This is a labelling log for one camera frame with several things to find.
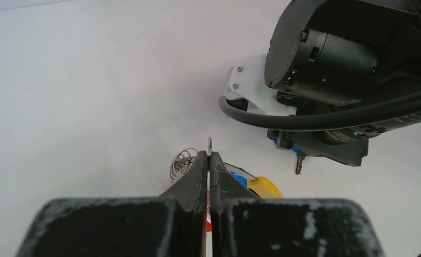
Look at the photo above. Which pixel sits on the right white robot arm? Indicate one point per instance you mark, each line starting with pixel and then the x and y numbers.
pixel 330 56

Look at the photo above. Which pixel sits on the keyring with yellow handle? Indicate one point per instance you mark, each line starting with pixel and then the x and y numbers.
pixel 184 224

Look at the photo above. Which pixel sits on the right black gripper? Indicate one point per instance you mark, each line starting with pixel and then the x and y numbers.
pixel 347 146

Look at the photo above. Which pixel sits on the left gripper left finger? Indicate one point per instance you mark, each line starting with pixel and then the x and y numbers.
pixel 121 226

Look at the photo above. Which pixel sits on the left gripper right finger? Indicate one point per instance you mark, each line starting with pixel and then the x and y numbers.
pixel 244 224

